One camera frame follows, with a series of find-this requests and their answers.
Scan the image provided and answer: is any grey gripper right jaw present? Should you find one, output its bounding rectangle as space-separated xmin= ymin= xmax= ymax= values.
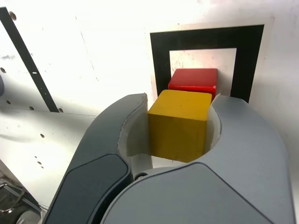
xmin=100 ymin=94 xmax=296 ymax=224

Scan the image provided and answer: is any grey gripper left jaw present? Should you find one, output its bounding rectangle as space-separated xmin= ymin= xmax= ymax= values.
xmin=44 ymin=92 xmax=154 ymax=224

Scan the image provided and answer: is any yellow cube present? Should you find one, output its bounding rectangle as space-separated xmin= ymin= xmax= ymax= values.
xmin=147 ymin=90 xmax=213 ymax=163

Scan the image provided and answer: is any red cube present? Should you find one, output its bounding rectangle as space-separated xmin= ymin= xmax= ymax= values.
xmin=168 ymin=68 xmax=218 ymax=96

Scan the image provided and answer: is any black tape square outline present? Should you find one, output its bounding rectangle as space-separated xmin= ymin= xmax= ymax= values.
xmin=149 ymin=24 xmax=265 ymax=103

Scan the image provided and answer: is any black tape strip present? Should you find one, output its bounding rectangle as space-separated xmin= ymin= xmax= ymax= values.
xmin=0 ymin=7 xmax=60 ymax=113

